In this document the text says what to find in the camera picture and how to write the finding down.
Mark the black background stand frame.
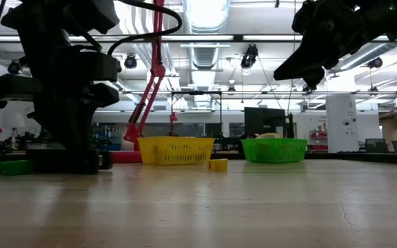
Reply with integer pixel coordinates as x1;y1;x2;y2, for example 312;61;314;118
170;90;223;138

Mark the green stapler remover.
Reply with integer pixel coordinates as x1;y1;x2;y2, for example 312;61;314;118
0;159;36;177

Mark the black ceiling spotlight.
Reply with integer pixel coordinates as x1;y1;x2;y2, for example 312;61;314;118
367;56;384;69
7;60;22;75
240;43;259;70
123;54;138;70

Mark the green plastic basket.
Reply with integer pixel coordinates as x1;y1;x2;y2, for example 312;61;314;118
241;138;308;164

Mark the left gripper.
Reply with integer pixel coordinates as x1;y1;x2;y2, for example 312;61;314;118
0;44;122;152

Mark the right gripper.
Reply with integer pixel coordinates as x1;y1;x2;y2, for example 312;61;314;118
273;0;397;91

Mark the silver ceiling duct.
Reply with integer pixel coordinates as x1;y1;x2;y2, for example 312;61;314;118
181;0;232;107

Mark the yellow tape roll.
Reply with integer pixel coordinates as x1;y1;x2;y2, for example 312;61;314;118
207;158;229;172

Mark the black background monitor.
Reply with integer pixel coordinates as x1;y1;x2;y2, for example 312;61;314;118
243;106;287;138

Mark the white pillar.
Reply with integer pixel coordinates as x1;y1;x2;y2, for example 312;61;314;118
325;94;360;154

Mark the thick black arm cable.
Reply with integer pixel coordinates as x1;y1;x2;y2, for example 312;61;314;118
107;0;183;56

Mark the red desk lamp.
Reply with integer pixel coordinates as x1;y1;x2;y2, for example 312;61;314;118
110;0;167;164

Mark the yellow plastic basket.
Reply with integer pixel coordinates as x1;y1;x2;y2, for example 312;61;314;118
137;136;216;166

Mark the red storage shelf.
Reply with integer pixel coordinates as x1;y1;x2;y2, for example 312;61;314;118
309;129;327;152

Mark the black aluminium table frame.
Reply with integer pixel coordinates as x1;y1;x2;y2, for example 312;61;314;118
0;150;397;167

